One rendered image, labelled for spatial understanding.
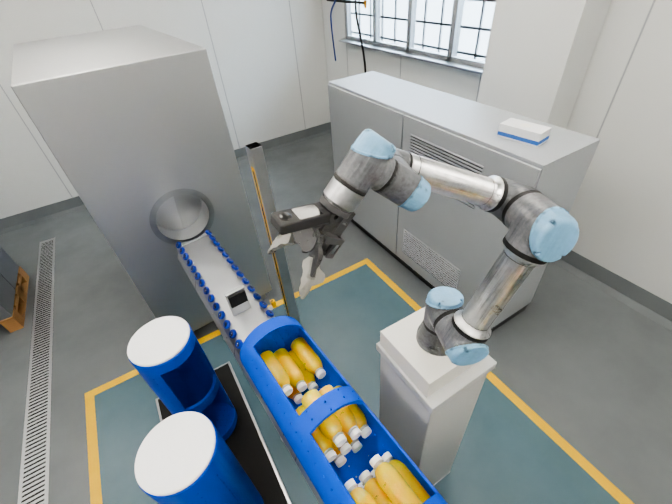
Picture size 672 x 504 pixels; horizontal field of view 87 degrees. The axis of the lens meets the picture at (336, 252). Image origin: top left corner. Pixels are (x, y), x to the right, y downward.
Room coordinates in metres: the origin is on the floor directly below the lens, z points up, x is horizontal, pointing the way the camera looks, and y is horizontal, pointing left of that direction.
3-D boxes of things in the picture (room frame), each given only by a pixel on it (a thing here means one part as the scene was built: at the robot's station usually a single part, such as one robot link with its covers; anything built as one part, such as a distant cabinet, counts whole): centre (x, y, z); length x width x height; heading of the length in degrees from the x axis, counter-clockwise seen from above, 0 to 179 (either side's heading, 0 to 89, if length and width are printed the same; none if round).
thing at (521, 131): (1.93, -1.14, 1.48); 0.24 x 0.12 x 0.08; 36
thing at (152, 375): (1.04, 0.86, 0.59); 0.28 x 0.28 x 0.88
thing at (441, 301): (0.76, -0.35, 1.40); 0.13 x 0.12 x 0.14; 6
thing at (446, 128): (2.64, -0.79, 0.72); 2.15 x 0.54 x 1.45; 28
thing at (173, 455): (0.54, 0.63, 1.03); 0.28 x 0.28 x 0.01
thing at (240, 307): (1.26, 0.52, 1.00); 0.10 x 0.04 x 0.15; 122
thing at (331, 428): (0.55, 0.09, 1.16); 0.19 x 0.07 x 0.07; 32
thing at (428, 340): (0.76, -0.34, 1.29); 0.15 x 0.15 x 0.10
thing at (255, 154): (1.57, 0.33, 0.85); 0.06 x 0.06 x 1.70; 32
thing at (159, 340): (1.04, 0.86, 1.03); 0.28 x 0.28 x 0.01
